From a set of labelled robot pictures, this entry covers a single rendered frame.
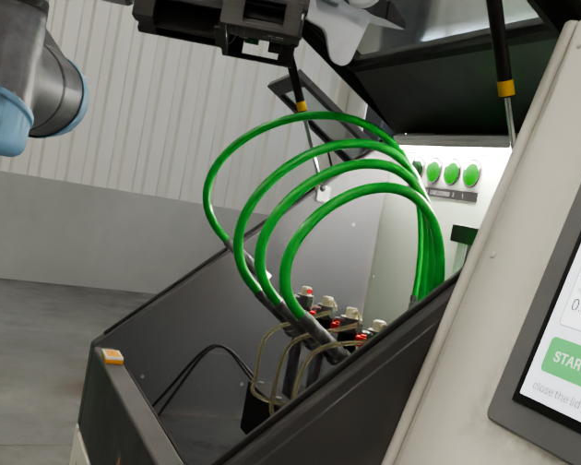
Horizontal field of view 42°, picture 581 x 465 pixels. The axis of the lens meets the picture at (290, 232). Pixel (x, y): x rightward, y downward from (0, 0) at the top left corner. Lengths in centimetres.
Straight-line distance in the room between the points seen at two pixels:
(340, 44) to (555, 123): 35
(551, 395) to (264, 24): 42
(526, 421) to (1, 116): 52
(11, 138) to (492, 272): 53
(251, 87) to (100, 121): 167
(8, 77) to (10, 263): 714
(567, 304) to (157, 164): 726
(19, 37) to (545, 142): 57
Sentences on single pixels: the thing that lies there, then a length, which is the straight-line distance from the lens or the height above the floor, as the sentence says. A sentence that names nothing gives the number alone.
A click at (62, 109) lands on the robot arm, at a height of 132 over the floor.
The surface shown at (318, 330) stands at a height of 113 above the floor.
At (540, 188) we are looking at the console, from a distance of 86.
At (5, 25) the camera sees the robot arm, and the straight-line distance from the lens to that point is 55.
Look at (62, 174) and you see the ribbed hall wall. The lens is 770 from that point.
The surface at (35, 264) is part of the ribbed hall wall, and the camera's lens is 771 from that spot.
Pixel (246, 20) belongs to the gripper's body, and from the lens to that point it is 52.
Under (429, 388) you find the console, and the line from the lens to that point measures 88.
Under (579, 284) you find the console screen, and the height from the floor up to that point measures 126.
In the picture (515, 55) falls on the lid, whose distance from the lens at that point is 114.
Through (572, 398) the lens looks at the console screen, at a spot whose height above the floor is 116.
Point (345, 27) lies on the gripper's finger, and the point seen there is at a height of 142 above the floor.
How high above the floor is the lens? 129
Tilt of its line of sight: 3 degrees down
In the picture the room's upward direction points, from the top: 10 degrees clockwise
